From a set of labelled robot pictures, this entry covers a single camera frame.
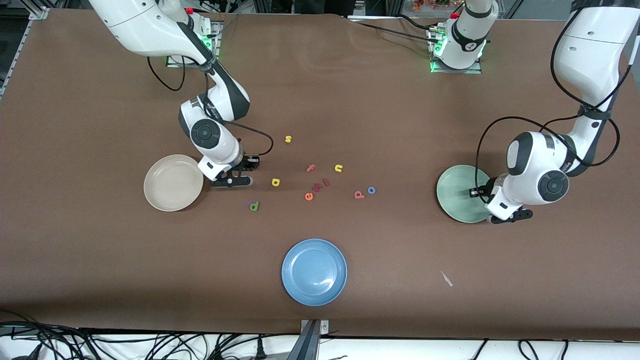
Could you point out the white paper scrap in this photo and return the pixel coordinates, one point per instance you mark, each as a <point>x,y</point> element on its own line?
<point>446,279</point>

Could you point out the orange artificial plant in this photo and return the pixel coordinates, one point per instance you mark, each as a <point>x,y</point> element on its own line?
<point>430,4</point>

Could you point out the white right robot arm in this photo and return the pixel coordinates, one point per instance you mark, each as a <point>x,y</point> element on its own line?
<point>145,25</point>

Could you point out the grey metal post bracket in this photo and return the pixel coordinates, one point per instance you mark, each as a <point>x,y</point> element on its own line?
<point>324,327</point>

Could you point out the aluminium frame profile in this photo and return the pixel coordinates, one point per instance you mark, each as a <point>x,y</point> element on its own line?
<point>37,12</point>

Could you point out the black power plug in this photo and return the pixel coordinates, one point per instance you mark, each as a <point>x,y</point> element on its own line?
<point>260,350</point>

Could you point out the blue plate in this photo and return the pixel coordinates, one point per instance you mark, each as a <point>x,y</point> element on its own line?
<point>314,272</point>

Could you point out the green foam letter p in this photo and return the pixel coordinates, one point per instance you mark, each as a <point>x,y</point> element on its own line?
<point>257,205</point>

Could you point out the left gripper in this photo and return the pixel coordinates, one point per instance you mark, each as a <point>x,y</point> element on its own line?
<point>486,191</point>

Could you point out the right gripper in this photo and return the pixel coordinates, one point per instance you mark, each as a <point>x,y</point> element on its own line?
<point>245,163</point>

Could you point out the beige brown plate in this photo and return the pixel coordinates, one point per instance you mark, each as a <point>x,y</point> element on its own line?
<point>170,183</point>

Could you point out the light green plate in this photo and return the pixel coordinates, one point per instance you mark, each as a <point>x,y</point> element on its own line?
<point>455,192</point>

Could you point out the black aluminium frame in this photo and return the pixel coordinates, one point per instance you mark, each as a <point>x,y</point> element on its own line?
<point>392,6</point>

